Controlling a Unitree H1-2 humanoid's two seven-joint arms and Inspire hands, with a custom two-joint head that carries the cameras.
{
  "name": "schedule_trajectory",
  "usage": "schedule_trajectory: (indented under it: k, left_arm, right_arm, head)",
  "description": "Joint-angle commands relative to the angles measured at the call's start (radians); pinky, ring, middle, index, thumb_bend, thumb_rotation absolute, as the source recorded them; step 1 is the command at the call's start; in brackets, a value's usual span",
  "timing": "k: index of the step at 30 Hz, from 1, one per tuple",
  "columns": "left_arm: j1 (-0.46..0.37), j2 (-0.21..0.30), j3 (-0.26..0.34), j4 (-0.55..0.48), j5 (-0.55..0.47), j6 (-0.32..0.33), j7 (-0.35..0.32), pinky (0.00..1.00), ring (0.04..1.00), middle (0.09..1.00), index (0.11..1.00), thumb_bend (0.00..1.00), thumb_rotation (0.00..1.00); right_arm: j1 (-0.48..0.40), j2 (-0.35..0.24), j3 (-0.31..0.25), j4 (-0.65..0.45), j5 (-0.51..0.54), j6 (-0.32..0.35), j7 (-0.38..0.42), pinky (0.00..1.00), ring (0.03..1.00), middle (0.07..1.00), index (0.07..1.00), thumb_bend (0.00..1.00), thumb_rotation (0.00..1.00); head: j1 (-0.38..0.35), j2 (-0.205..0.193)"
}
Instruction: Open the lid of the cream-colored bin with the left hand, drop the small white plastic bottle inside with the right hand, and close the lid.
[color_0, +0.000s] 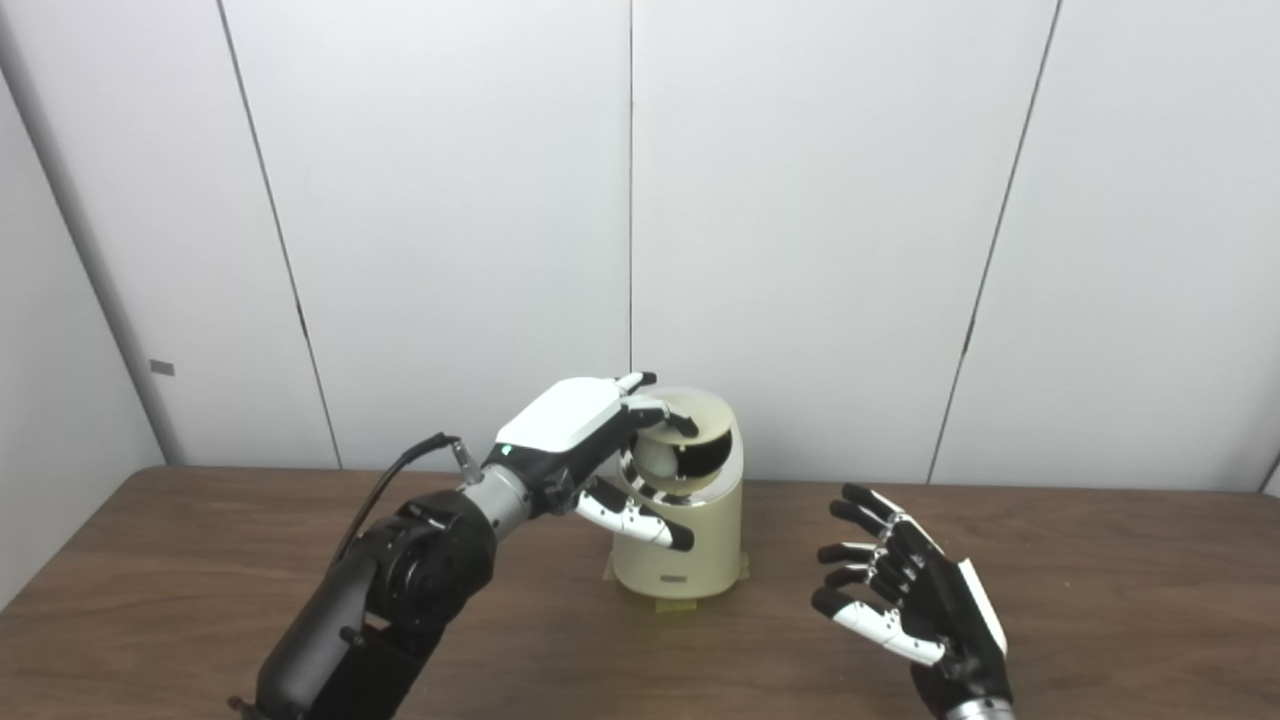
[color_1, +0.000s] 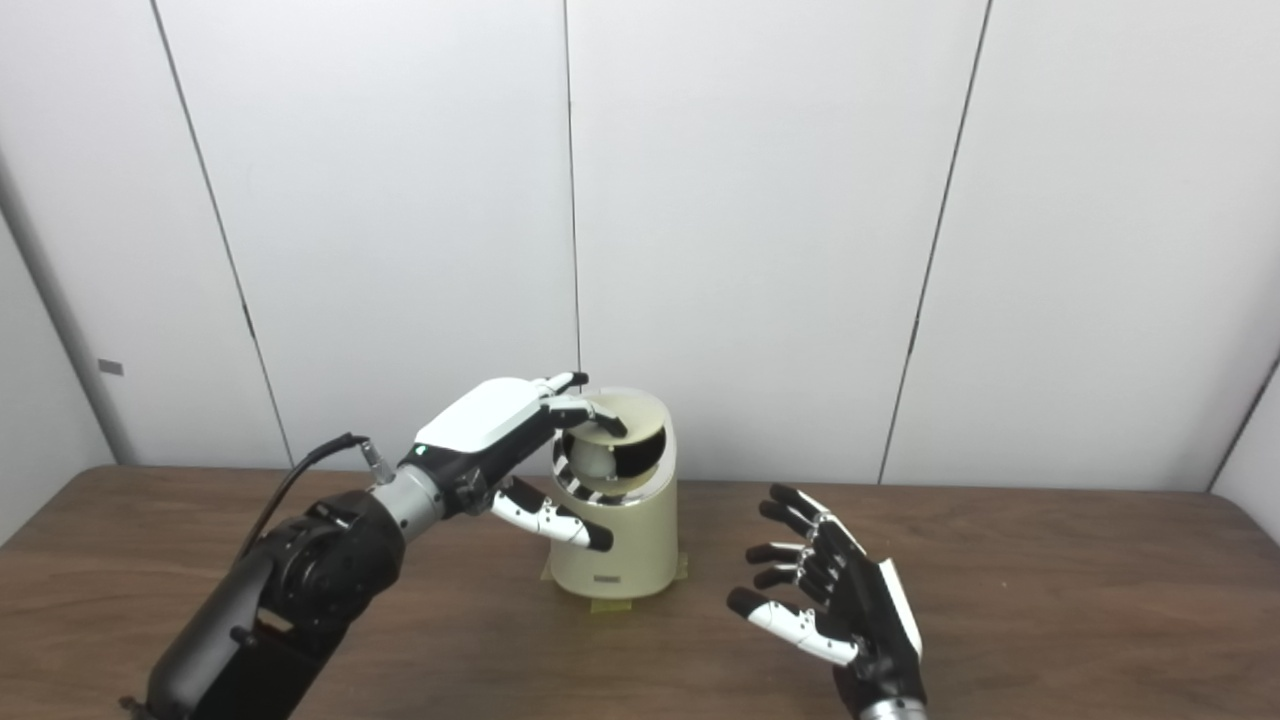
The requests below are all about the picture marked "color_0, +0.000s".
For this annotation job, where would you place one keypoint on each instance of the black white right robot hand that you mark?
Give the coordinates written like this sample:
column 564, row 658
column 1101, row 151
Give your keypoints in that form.
column 945, row 620

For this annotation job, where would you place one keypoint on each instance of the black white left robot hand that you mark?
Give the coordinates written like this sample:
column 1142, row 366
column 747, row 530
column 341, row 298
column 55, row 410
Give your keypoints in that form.
column 565, row 425

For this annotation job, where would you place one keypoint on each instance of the small white plastic bottle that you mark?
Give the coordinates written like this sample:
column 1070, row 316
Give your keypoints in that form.
column 658, row 460

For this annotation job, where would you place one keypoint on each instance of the cream round bin lid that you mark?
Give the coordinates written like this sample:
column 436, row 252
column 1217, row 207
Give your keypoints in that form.
column 705, row 412

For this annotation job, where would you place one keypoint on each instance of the cream-colored bin body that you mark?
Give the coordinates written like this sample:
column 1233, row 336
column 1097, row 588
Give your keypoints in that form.
column 710, row 540

